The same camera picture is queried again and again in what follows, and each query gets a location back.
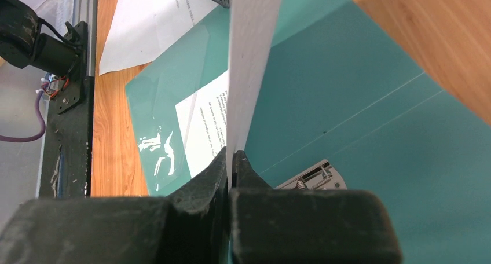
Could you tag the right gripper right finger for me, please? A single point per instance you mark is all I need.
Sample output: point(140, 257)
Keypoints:
point(306, 226)

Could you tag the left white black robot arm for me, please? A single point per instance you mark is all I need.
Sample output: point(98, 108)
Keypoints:
point(104, 35)

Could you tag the green file folder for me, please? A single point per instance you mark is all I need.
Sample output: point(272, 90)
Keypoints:
point(336, 88)

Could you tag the printed text paper sheet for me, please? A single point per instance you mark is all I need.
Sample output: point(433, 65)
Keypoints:
point(219, 115)

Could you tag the lower left paper sheet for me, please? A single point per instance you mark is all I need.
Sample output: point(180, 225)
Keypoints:
point(141, 30)

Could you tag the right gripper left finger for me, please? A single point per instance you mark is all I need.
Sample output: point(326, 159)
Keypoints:
point(187, 226)

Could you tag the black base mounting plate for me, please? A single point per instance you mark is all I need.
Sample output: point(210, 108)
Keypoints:
point(67, 151)

